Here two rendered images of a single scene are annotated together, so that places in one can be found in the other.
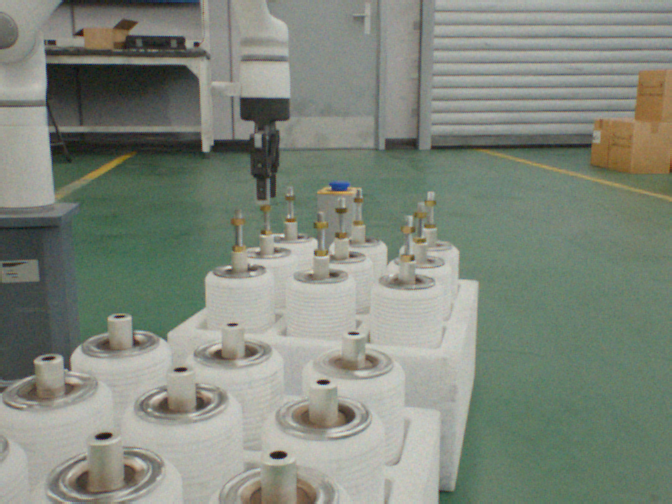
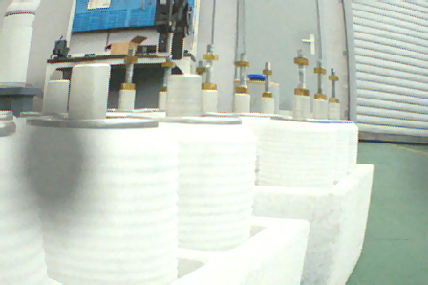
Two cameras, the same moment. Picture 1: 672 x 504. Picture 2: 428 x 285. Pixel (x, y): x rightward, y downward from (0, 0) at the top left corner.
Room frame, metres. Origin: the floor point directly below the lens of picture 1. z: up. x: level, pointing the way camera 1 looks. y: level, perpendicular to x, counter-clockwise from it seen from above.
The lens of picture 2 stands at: (0.28, -0.09, 0.26)
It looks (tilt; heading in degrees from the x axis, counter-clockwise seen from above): 3 degrees down; 8
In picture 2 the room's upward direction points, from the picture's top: 3 degrees clockwise
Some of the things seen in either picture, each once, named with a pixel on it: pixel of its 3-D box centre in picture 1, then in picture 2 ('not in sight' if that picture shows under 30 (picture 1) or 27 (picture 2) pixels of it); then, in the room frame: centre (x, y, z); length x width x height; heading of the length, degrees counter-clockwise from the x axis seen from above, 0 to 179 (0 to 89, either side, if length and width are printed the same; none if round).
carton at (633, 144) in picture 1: (639, 146); not in sight; (4.55, -1.87, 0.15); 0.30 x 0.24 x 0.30; 5
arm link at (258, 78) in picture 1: (252, 76); not in sight; (1.12, 0.12, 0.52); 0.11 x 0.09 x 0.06; 86
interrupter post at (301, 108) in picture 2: (407, 272); (301, 109); (0.94, -0.10, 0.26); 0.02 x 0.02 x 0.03
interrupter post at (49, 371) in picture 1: (50, 376); not in sight; (0.58, 0.24, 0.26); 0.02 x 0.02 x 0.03
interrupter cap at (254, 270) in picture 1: (239, 271); (125, 112); (1.00, 0.13, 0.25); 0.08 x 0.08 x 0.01
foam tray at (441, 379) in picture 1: (341, 358); (235, 228); (1.09, -0.01, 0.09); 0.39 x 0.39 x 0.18; 76
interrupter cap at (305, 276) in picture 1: (320, 276); (207, 115); (0.97, 0.02, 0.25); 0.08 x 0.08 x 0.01
